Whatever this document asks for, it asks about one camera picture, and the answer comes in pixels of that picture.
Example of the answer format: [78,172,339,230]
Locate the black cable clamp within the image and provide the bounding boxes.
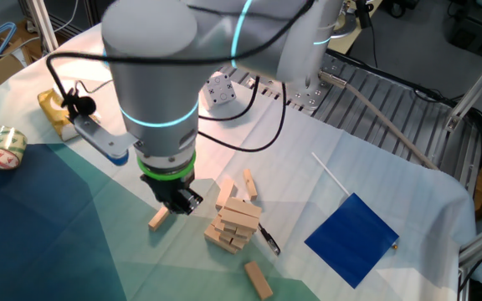
[60,87,98,118]

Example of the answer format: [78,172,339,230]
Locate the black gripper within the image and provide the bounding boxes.
[139,172,205,216]

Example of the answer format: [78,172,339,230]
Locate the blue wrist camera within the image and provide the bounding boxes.
[107,150,130,166]

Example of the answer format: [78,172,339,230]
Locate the black camera cable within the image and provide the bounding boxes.
[45,0,317,110]

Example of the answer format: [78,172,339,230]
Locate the beige desk board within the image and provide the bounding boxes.
[328,0,387,55]

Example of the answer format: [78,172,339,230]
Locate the patterned packing tape roll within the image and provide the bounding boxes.
[0,125,28,171]

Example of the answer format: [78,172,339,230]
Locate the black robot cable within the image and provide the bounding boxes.
[197,81,288,154]
[198,74,261,122]

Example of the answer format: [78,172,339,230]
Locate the blue square sheet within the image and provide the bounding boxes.
[303,191,400,289]

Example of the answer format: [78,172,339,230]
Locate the thin white stick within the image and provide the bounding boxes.
[310,151,351,196]

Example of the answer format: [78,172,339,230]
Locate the white calibration cube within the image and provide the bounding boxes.
[201,70,238,112]

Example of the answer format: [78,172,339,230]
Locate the blue teal white tablecloth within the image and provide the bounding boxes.
[0,18,479,301]

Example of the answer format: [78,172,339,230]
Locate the grey metal camera bracket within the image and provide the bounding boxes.
[73,115,140,156]

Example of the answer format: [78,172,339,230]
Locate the beige hose metal connector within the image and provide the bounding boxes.
[318,69,439,171]

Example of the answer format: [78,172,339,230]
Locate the black pen silver clip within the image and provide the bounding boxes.
[256,220,282,257]

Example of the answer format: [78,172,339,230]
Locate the grey ribbed metal platform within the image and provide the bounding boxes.
[223,49,482,197]

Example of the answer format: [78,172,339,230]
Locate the gold white tissue pack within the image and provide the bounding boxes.
[37,87,100,142]

